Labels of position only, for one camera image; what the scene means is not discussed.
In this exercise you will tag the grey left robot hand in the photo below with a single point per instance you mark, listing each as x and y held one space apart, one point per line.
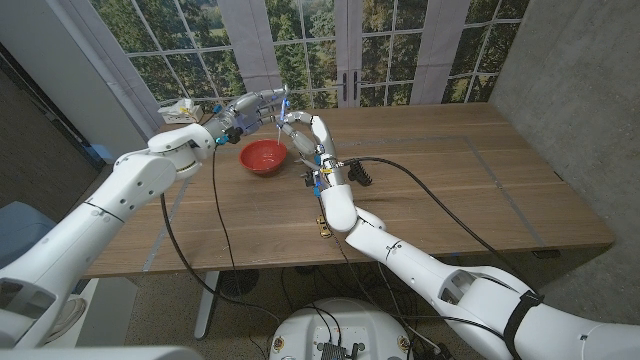
245 112

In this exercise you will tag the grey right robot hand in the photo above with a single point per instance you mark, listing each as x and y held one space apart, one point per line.
322 142

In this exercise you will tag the clear plastic pipette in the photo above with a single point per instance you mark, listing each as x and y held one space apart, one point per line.
280 131

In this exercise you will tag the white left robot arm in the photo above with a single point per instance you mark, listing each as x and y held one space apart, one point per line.
100 215

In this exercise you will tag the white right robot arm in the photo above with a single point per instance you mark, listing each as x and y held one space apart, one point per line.
425 280

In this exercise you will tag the white toy airplane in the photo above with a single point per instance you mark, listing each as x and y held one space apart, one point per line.
305 164

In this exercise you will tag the red bowl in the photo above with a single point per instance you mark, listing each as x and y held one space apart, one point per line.
263 156

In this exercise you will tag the yellow toy car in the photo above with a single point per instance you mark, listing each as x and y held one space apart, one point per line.
323 231

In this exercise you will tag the white power strip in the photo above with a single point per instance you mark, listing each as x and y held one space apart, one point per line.
186 118

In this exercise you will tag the window forest print backdrop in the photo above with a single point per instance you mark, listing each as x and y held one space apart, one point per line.
310 50

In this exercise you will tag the small blue box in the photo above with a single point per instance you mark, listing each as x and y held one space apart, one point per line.
102 151

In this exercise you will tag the black round floor fan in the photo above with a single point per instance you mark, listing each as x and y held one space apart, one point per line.
240 282

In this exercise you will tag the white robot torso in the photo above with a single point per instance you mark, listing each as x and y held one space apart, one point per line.
340 325

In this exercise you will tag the white table leg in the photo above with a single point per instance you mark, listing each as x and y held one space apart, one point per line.
206 305

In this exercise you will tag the white floor platform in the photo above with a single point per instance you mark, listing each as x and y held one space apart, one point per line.
115 310

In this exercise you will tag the blue-grey bin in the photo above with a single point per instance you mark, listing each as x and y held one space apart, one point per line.
20 225

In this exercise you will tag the white robot body edge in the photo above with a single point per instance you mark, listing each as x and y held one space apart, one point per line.
100 353

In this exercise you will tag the black backdrop frame bar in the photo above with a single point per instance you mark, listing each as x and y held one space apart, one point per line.
50 110

